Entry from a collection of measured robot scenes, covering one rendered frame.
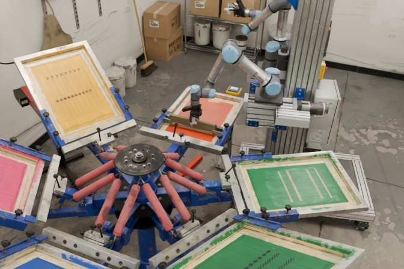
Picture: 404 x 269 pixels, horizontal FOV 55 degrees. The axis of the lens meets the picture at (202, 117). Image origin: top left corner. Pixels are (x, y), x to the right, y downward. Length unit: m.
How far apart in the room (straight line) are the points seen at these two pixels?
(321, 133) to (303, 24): 0.99
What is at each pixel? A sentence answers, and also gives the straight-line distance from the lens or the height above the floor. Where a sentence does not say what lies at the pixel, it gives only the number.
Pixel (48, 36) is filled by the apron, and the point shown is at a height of 1.19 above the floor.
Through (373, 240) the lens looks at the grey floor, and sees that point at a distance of 4.00.
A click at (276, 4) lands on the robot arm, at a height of 1.84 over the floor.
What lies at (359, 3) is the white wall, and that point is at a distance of 6.36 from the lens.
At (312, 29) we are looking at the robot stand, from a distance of 3.11.
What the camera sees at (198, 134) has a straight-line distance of 3.20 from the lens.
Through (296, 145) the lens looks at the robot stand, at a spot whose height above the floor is 0.68.
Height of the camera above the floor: 2.88
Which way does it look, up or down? 34 degrees down
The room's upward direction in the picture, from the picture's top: 1 degrees clockwise
